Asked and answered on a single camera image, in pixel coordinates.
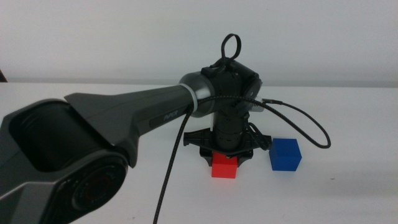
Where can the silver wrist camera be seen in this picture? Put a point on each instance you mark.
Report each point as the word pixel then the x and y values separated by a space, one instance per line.
pixel 257 105

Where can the blue cube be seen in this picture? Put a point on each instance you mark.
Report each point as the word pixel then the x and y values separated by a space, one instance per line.
pixel 284 155

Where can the red cube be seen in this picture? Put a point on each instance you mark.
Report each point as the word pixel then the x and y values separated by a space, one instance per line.
pixel 224 169

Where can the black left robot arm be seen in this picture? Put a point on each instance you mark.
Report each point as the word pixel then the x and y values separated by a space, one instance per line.
pixel 109 115

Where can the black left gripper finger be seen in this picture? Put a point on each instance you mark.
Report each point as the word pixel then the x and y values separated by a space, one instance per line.
pixel 207 157
pixel 245 155

